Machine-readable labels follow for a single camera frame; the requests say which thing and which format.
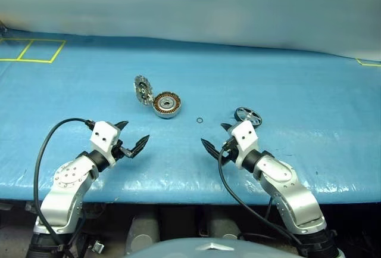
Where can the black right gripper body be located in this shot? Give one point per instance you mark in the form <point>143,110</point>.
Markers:
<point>230,150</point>

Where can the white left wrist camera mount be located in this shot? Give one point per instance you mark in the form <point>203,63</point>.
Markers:
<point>102,134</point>

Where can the black spoked rotor wheel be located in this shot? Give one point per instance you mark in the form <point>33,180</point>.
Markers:
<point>237,112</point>

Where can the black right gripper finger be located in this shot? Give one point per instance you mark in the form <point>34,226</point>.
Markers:
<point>212,149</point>
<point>228,128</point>

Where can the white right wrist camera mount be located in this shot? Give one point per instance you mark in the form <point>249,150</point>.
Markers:
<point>245,134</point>

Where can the grey rounded cylinder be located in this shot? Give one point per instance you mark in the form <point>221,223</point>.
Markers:
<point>221,226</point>
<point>141,231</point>

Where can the silver toothed motor rotor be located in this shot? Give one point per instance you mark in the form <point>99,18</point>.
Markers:
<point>142,90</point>

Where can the silver motor stator housing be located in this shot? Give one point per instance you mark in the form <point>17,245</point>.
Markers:
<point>162,110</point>

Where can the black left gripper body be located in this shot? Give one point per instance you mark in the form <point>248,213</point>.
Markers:
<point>120,149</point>

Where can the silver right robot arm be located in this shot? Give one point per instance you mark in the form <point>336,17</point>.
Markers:
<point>297,198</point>

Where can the clear crumpled plastic wrap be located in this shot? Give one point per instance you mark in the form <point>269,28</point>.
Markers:
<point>32,205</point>

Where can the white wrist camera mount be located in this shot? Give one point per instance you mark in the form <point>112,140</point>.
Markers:
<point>245,134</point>
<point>102,134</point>

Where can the blue table cover sheet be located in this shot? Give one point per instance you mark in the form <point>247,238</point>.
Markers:
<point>89,91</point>

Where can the grey robot torso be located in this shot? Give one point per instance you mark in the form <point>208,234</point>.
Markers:
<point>178,249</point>

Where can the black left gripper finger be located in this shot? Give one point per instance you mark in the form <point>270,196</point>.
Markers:
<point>139,145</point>
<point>122,124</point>

